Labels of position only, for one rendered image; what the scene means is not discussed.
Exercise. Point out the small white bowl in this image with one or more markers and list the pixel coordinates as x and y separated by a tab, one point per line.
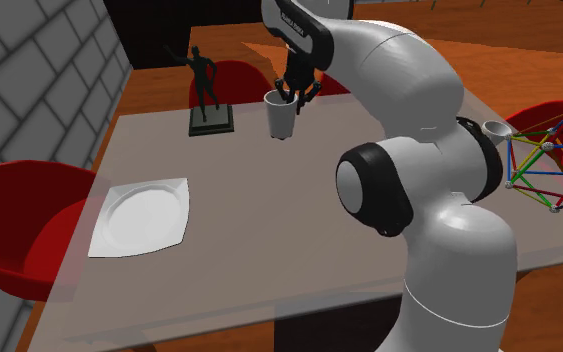
498	130

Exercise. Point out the white square plate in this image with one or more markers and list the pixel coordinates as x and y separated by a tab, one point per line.
144	219

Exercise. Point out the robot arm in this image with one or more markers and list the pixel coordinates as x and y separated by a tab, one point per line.
427	107

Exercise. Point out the grey table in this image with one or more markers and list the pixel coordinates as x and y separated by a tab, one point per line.
271	219

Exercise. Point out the colourful rod and ball toy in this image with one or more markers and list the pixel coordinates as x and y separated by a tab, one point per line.
547	146

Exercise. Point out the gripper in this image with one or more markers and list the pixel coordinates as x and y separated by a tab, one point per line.
300	70

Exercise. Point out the white cup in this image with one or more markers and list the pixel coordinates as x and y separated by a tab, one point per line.
281	119

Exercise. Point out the red chair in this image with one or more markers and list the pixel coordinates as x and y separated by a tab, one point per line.
13	219
332	88
544	119
234	83

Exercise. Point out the black human figure statue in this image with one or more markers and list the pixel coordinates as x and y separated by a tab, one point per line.
203	78

